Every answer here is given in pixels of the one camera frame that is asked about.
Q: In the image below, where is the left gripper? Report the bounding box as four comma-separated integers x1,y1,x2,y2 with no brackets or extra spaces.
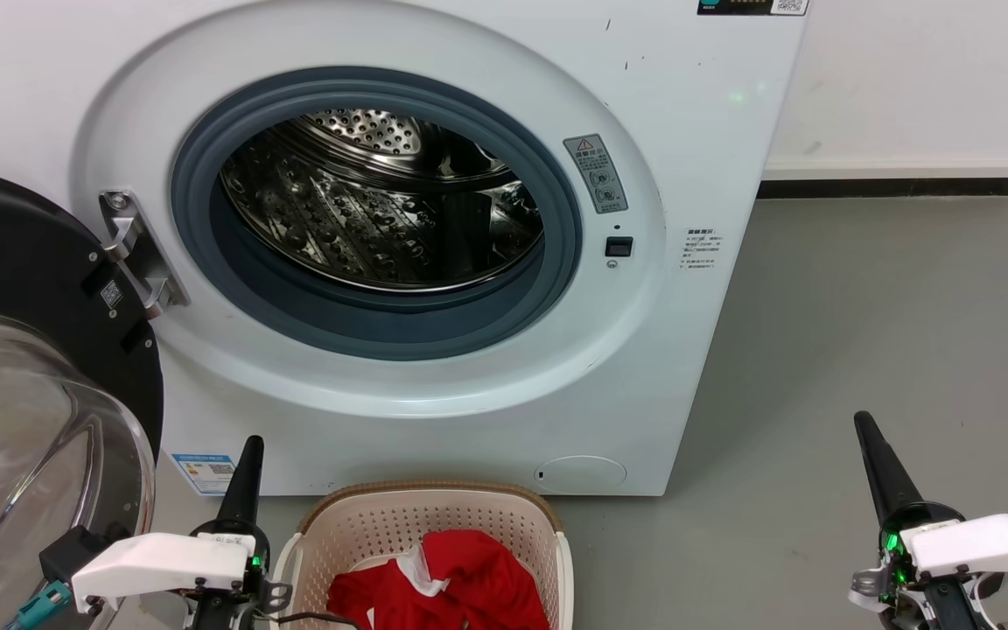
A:
189,435,293,613

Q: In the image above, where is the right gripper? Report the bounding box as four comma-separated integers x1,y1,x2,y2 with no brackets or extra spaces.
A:
850,410,966,609

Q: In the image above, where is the white wall baseboard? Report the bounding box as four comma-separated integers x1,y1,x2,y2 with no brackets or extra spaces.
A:
756,156,1008,200

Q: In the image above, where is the black glass washer door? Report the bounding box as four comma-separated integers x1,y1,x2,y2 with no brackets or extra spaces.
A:
0,164,164,630

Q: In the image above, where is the silver metal door hinge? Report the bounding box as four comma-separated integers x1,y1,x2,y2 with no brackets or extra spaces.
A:
99,189,190,320

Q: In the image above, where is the grey rubber door gasket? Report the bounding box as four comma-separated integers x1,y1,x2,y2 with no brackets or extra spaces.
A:
170,67,584,361

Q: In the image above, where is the small printed text sticker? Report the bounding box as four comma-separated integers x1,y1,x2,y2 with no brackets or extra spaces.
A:
681,227,718,270

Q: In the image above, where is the black cable plug block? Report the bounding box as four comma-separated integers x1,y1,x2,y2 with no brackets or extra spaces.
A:
38,523,111,583

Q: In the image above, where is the blue energy label sticker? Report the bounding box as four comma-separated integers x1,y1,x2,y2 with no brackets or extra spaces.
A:
170,452,237,497

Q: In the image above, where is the stainless steel washing machine drum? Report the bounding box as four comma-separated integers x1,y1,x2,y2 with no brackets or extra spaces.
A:
220,108,545,292

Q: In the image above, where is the teal cable connector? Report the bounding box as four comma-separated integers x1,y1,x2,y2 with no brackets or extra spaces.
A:
5,580,74,630

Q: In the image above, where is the beige perforated laundry basket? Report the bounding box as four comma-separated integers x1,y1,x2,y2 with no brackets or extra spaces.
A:
269,479,575,630

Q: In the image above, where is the white front-load washing machine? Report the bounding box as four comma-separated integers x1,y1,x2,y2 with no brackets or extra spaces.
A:
0,0,811,498

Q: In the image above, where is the thin black cable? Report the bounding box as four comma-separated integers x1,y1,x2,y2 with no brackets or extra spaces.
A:
272,610,365,630

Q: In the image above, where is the red garment with white trim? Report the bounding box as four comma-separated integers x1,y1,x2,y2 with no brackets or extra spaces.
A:
326,528,550,630

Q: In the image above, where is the round white filter cover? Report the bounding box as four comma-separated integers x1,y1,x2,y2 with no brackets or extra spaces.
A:
534,455,628,494

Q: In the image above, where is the black QR code label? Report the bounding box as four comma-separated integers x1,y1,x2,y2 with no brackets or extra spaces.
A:
697,0,810,17

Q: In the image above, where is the grey warning sticker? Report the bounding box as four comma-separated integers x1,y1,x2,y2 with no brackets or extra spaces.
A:
563,134,629,215

